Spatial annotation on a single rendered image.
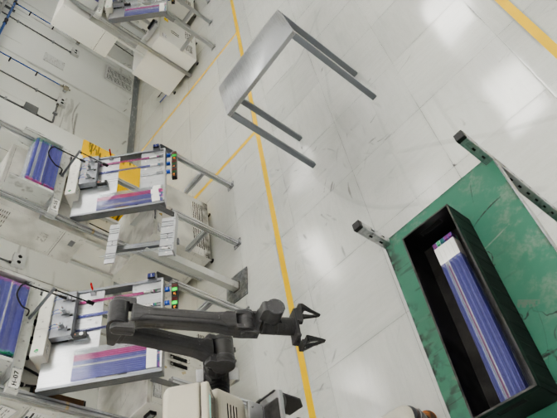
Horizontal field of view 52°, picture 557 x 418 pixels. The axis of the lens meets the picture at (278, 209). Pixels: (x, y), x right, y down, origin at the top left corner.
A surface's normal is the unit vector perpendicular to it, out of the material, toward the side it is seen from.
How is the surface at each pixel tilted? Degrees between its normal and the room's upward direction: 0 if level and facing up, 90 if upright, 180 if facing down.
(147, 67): 90
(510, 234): 0
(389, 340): 0
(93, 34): 90
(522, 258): 0
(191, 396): 42
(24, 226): 90
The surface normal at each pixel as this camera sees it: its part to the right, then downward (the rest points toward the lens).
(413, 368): -0.75, -0.41
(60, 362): -0.08, -0.74
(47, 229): 0.14, 0.66
